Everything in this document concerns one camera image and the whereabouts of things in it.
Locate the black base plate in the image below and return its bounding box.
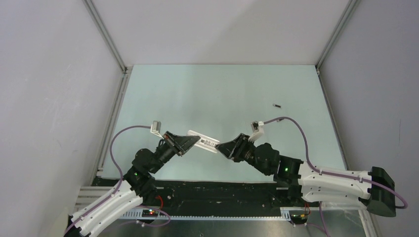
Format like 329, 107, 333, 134
93, 178, 320, 217

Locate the aluminium frame rail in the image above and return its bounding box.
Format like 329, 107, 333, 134
83, 0, 128, 179
315, 0, 382, 237

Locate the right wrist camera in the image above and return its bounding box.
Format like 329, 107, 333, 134
249, 121, 264, 142

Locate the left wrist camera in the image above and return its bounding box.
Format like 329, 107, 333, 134
150, 120, 162, 137

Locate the white cable duct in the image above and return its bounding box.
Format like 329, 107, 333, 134
118, 208, 291, 221

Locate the aluminium frame rail left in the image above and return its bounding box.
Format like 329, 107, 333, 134
83, 0, 128, 179

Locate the white remote control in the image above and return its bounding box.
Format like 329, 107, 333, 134
187, 130, 220, 154

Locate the aluminium frame rail right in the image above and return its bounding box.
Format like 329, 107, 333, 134
315, 0, 382, 237

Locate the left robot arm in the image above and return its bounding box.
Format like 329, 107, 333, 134
64, 131, 201, 237

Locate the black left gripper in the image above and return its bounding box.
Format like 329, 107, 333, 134
150, 131, 201, 174

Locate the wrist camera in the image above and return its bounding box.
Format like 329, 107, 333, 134
150, 120, 162, 137
249, 121, 264, 142

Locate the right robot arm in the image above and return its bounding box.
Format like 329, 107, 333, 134
215, 133, 396, 217

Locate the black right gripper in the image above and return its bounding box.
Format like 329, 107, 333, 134
215, 133, 270, 176

